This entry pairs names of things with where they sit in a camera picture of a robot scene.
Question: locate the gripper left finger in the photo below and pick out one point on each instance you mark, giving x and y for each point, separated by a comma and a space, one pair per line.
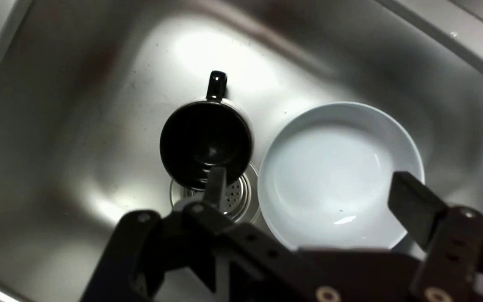
241, 243

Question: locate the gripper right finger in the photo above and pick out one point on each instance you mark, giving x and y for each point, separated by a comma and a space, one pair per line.
447, 247

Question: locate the metal sink drain strainer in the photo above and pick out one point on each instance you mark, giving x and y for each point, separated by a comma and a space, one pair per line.
239, 197

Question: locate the black mug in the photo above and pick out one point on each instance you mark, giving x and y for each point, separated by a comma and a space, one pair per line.
203, 142

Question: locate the white bowl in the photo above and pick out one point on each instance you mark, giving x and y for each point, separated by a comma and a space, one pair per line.
333, 176

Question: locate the stainless steel sink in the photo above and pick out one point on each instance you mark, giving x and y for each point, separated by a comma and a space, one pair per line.
78, 126

